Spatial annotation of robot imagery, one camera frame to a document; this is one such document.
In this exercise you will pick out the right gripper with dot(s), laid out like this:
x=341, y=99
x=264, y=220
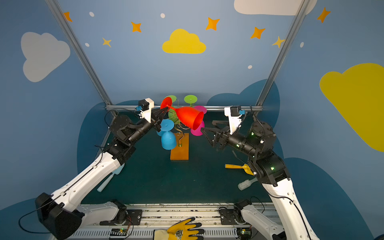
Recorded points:
x=218, y=139

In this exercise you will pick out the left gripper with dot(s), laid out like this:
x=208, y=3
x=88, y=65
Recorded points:
x=155, y=119

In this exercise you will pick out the red wine glass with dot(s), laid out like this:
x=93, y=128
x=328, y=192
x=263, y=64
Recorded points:
x=189, y=116

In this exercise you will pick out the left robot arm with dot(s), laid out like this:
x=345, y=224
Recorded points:
x=59, y=212

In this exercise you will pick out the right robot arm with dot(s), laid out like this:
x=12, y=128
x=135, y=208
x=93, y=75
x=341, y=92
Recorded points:
x=274, y=176

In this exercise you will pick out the left green wine glass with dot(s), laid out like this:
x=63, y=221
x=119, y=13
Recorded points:
x=171, y=113

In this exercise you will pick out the green wine glass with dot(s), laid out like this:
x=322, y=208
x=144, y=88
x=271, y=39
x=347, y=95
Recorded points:
x=191, y=100
x=171, y=113

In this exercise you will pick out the rear blue wine glass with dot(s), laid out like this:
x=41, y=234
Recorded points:
x=160, y=133

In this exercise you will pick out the blue wine glass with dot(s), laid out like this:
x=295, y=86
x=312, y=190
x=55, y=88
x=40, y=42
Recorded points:
x=168, y=139
x=160, y=133

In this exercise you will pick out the front blue wine glass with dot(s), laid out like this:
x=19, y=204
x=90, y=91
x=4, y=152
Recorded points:
x=168, y=139

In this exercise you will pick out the right green wine glass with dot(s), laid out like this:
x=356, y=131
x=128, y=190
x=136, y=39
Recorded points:
x=191, y=100

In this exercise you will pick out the orange wooden rack base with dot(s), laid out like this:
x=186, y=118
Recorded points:
x=181, y=151

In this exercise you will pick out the yellow toy shovel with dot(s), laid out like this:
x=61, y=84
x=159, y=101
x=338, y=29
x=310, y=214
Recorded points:
x=244, y=167

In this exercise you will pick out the white brush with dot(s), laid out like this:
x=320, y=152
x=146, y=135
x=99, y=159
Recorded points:
x=246, y=184

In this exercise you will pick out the light blue toy spatula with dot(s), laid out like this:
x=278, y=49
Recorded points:
x=109, y=178

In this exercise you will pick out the yellow black work glove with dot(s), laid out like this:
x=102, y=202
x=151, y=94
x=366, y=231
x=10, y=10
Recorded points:
x=183, y=230

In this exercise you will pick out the right circuit board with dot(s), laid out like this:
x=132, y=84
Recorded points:
x=244, y=234

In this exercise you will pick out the circuit board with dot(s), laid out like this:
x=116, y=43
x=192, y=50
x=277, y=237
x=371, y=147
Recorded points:
x=244, y=234
x=119, y=232

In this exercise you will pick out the left circuit board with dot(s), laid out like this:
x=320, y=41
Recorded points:
x=119, y=232

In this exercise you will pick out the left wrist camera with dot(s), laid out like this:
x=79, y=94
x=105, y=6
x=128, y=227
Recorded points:
x=145, y=109

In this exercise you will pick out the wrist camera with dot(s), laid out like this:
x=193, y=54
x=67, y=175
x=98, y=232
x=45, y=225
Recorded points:
x=234, y=114
x=145, y=109

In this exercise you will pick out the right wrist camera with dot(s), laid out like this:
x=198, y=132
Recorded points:
x=234, y=114

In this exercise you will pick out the gold wire glass rack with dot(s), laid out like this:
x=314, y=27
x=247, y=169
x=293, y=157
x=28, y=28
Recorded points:
x=180, y=128

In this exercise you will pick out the aluminium frame rail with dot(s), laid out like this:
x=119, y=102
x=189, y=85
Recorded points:
x=208, y=108

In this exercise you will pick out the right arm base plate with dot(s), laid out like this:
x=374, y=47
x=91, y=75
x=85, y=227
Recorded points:
x=227, y=216

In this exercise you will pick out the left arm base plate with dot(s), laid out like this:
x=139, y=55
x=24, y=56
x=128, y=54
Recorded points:
x=126, y=217

